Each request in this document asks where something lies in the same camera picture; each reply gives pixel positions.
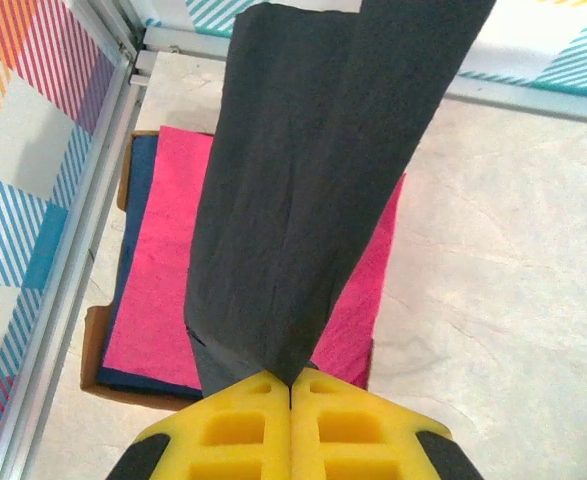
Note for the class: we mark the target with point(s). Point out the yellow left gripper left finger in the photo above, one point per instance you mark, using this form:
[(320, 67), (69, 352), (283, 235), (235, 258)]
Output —
[(223, 440)]

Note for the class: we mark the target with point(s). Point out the aluminium side frame rail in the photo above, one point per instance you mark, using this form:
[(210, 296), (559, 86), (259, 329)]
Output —
[(68, 260)]

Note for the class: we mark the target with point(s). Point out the dark blue paper napkin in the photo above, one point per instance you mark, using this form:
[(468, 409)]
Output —
[(135, 200)]

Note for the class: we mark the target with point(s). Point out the pink paper napkin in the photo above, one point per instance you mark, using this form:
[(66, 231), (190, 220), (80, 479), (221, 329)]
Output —
[(163, 250)]

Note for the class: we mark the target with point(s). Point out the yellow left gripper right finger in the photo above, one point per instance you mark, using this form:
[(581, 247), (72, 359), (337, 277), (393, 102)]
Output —
[(353, 440)]

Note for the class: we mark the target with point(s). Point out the aluminium frame post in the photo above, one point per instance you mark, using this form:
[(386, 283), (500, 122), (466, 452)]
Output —
[(123, 22)]

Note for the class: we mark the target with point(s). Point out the black paper napkin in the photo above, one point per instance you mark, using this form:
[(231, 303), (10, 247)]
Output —
[(323, 175)]

